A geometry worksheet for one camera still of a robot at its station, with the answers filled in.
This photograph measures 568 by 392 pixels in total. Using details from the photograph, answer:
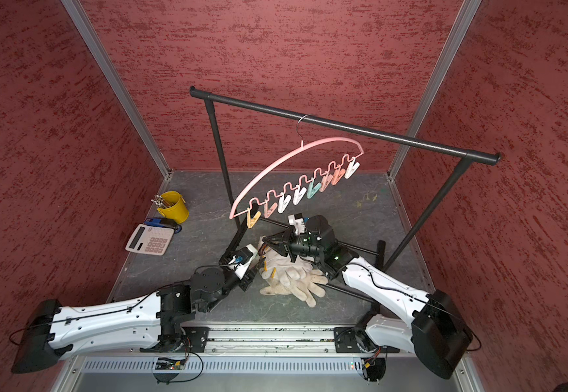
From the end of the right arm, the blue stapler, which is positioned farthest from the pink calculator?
the end of the right arm

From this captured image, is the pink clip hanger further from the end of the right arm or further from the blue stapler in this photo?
the blue stapler

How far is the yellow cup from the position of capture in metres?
0.96

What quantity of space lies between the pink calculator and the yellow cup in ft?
0.19

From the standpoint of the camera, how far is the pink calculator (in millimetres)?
938
